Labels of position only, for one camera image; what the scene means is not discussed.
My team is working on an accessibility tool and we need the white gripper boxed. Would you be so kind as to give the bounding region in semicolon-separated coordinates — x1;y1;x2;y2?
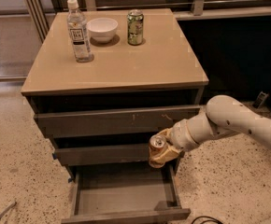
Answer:
149;119;200;168

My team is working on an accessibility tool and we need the orange soda can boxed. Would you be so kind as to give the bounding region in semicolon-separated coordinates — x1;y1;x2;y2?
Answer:
149;134;166;168

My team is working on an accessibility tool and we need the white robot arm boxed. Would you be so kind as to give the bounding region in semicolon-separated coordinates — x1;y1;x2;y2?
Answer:
149;95;271;168

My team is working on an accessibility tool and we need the grey middle drawer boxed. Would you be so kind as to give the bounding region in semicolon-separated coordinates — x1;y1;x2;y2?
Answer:
52;139;149;166

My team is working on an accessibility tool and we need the open grey bottom drawer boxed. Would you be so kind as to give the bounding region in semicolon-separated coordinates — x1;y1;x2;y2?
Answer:
61;161;191;224

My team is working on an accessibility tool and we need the grey drawer cabinet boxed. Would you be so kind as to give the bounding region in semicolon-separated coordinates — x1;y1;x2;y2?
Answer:
20;8;210;185

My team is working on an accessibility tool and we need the grey top drawer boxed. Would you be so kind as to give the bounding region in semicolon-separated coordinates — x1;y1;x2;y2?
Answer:
35;105;200;138

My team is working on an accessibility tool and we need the green soda can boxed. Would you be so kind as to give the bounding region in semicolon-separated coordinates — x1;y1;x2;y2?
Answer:
127;9;144;46

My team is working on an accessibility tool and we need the small black floor device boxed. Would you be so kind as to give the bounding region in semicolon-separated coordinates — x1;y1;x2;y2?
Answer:
252;91;269;108

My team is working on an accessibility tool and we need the white ceramic bowl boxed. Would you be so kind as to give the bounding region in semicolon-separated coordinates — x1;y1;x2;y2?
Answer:
87;18;118;43

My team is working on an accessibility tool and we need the clear plastic water bottle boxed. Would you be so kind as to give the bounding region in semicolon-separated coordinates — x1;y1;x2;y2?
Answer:
67;0;93;63

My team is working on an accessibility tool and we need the grey metal rod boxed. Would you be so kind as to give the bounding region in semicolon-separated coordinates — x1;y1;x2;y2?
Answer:
0;202;17;219

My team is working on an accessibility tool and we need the black cable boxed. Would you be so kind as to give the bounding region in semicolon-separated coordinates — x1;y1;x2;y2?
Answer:
190;215;224;224

